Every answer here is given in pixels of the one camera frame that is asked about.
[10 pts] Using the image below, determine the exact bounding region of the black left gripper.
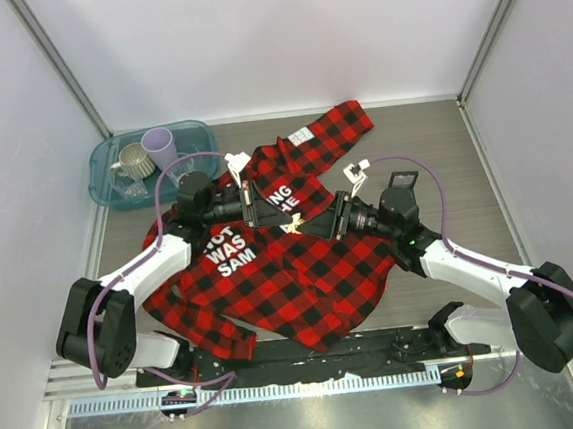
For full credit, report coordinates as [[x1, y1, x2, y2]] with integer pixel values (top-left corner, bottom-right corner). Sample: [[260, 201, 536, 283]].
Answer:
[[199, 177, 293, 235]]

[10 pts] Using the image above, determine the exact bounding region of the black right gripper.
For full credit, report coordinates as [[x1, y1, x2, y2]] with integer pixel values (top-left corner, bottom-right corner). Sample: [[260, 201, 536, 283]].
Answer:
[[295, 185, 399, 249]]

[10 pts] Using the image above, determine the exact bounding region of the red black plaid shirt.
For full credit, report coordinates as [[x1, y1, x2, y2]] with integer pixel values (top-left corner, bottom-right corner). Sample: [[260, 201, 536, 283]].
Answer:
[[143, 100, 394, 360]]

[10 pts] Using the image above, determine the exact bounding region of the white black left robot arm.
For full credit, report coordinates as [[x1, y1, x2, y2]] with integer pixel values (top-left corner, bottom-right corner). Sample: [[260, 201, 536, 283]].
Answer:
[[55, 172, 291, 384]]

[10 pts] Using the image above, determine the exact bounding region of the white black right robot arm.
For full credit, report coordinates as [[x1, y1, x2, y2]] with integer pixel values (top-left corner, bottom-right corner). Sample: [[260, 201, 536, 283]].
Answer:
[[297, 185, 573, 373]]

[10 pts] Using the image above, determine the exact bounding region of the small black jewellery box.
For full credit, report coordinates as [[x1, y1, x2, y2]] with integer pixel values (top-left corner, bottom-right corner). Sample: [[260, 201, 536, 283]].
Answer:
[[388, 170, 419, 191]]

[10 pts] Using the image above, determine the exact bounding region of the clear drinking glass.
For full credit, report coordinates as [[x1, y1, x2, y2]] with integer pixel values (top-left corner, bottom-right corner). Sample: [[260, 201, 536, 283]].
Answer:
[[167, 152, 195, 187]]

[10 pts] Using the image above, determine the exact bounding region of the lilac plastic cup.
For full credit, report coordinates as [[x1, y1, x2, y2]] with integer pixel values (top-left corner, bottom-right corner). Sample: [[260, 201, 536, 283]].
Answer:
[[140, 127, 178, 170]]

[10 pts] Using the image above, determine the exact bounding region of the clear plastic cup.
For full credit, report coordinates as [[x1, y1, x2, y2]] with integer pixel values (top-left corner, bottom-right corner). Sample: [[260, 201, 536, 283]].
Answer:
[[109, 169, 148, 199]]

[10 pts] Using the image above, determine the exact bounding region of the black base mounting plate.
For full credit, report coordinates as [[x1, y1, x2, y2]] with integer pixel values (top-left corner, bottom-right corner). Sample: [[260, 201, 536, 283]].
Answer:
[[132, 317, 494, 397]]

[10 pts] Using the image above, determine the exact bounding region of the grey ribbed ceramic mug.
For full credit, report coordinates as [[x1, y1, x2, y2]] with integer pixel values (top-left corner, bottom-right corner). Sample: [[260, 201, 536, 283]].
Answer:
[[111, 142, 156, 180]]

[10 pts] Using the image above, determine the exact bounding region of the teal plastic bin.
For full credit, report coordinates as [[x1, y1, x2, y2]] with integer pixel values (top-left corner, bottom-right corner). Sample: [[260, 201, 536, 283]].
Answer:
[[88, 119, 219, 211]]

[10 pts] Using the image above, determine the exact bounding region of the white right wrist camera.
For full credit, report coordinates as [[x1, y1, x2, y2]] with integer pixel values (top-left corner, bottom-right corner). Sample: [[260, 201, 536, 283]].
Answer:
[[343, 159, 371, 198]]

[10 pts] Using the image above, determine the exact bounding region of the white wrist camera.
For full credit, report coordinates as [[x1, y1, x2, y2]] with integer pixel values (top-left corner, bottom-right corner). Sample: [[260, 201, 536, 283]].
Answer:
[[223, 152, 251, 186], [343, 159, 371, 198]]

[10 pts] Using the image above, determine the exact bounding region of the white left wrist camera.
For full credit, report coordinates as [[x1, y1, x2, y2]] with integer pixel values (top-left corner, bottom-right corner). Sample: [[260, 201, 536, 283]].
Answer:
[[223, 152, 251, 186]]

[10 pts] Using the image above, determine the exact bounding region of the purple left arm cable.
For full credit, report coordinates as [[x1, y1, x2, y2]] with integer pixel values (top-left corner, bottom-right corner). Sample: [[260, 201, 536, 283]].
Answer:
[[73, 148, 258, 428]]

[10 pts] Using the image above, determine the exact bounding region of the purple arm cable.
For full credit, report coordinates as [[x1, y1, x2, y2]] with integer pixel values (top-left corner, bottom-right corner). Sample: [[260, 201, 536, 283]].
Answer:
[[366, 137, 573, 405], [73, 148, 258, 428]]

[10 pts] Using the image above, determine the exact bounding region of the white slotted cable duct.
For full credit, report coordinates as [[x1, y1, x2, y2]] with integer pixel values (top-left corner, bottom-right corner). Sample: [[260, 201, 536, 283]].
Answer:
[[67, 365, 441, 418]]

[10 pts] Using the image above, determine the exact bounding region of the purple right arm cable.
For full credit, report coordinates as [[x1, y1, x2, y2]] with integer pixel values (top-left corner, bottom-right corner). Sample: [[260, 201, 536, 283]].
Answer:
[[366, 137, 573, 405]]

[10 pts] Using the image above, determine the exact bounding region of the aluminium front frame rail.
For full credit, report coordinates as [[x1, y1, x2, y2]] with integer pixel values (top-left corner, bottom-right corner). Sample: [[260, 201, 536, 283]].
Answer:
[[40, 313, 573, 402]]

